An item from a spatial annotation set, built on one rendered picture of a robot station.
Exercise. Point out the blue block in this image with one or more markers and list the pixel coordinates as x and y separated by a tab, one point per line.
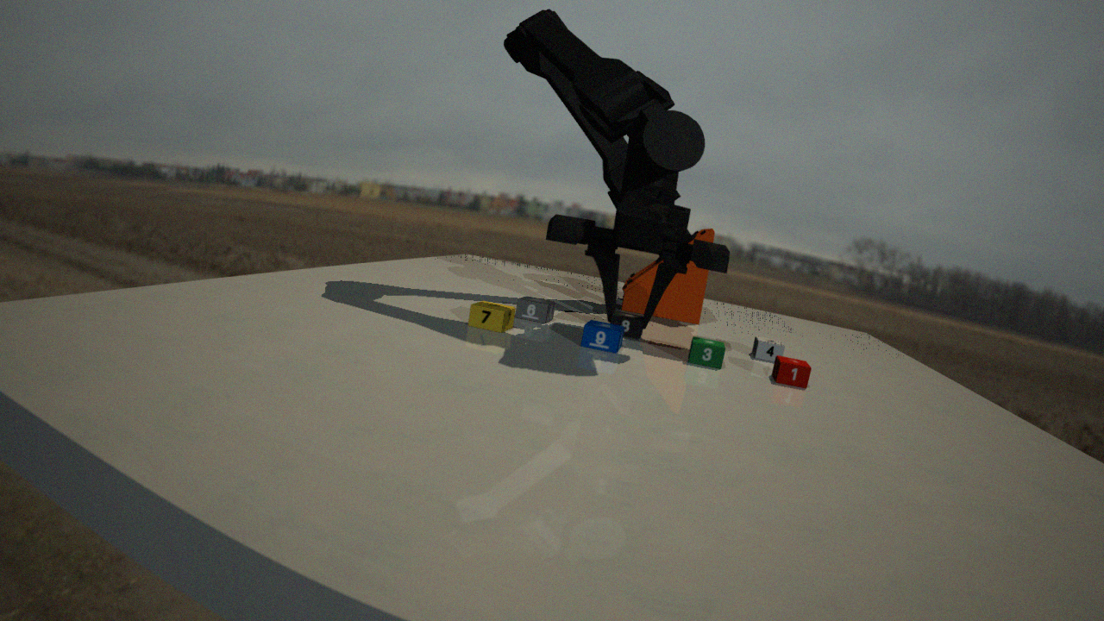
602	336

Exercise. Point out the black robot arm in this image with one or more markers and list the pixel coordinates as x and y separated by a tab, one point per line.
609	100

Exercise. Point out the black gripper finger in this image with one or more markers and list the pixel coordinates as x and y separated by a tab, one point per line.
608	265
663	277

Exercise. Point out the green block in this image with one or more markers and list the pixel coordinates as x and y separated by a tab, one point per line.
706	352

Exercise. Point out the yellow block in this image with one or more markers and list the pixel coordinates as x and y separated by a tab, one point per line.
491	316

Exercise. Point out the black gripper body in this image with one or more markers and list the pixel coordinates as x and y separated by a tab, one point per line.
573	230

